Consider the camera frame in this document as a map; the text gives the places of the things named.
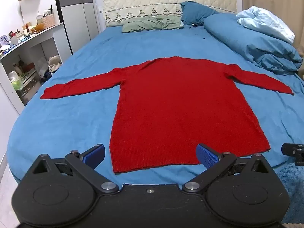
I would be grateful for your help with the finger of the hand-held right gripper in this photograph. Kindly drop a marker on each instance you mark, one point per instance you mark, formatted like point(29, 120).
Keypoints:
point(293, 152)

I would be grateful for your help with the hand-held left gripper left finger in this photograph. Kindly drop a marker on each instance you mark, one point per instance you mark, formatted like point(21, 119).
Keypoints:
point(95, 155)

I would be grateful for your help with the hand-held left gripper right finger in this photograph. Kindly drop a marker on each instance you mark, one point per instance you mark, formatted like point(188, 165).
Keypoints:
point(206, 155)

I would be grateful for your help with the red knit sweater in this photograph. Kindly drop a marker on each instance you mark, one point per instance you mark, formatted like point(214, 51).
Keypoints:
point(180, 114)

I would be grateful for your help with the bed with blue sheet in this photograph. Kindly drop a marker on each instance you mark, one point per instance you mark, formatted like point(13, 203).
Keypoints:
point(78, 123)

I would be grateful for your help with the blue shaggy rug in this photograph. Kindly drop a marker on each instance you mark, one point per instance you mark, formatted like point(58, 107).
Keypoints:
point(291, 190)

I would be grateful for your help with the cream bag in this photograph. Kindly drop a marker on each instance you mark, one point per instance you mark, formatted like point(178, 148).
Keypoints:
point(55, 63)

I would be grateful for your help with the clear plastic bag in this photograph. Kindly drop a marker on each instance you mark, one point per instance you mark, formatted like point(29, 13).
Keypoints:
point(42, 66)

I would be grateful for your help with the blue duvet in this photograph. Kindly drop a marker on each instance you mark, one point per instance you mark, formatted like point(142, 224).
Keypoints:
point(239, 35)

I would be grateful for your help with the white shelf desk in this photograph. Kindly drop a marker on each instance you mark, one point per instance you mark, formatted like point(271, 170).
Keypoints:
point(49, 34)

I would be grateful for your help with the small dark clip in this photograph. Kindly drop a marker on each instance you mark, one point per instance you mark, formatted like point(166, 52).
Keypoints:
point(194, 25)

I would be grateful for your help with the white crumpled blanket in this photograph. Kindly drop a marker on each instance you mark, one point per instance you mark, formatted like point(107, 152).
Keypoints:
point(263, 20)

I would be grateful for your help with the green pillow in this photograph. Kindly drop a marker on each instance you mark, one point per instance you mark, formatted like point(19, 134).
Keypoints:
point(147, 23)

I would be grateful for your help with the woven basket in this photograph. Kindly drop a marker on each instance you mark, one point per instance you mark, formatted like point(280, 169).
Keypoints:
point(49, 21)

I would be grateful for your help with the blue pillow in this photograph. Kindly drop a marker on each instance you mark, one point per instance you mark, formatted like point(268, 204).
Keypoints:
point(194, 11)

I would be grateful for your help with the grey and white wardrobe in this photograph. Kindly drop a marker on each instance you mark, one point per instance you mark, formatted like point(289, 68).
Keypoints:
point(76, 11)

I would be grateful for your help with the small picture frame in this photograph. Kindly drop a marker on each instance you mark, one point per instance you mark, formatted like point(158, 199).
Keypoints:
point(4, 40)

